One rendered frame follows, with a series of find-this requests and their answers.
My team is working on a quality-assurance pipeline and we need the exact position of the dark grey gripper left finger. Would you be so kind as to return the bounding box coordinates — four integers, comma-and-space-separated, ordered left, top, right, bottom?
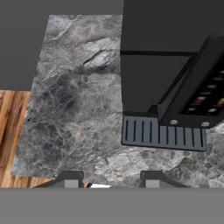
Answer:
34, 170, 85, 189

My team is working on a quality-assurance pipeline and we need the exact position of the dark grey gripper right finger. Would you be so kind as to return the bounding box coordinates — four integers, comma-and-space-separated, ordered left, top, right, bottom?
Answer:
139, 170, 191, 189

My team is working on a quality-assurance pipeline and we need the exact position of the black coffee machine, grey tray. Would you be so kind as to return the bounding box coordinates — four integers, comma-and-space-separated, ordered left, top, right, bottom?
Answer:
119, 0, 224, 152

